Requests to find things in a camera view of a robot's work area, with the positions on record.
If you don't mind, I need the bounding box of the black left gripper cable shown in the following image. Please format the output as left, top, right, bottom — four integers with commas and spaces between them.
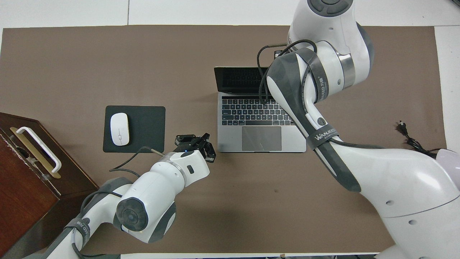
109, 146, 166, 177

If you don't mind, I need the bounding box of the white computer mouse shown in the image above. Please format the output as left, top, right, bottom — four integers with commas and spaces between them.
110, 113, 130, 146

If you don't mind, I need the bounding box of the brass handle plate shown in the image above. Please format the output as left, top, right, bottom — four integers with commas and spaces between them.
10, 127, 61, 179

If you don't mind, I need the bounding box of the black lamp power cable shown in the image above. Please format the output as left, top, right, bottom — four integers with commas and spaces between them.
395, 122, 441, 157

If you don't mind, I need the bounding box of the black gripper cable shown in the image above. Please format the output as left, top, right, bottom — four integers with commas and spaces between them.
257, 39, 317, 105
109, 146, 166, 177

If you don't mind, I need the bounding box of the black mouse pad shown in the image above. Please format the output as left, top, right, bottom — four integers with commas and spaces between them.
103, 105, 166, 153

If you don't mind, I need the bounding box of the brown table mat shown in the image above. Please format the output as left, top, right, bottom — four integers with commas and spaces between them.
0, 24, 447, 254

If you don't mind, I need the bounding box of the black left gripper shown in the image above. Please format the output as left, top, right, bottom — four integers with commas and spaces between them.
175, 133, 217, 163

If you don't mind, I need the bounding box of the white box handle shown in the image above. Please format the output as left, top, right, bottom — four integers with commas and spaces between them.
16, 127, 62, 173

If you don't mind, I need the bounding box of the silver grey laptop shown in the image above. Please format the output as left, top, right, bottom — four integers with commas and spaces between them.
214, 67, 307, 153

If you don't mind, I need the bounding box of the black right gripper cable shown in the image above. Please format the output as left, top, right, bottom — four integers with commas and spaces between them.
257, 39, 317, 105

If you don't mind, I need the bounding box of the dark brown wooden box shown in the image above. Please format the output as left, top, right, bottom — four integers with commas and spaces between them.
0, 112, 99, 249

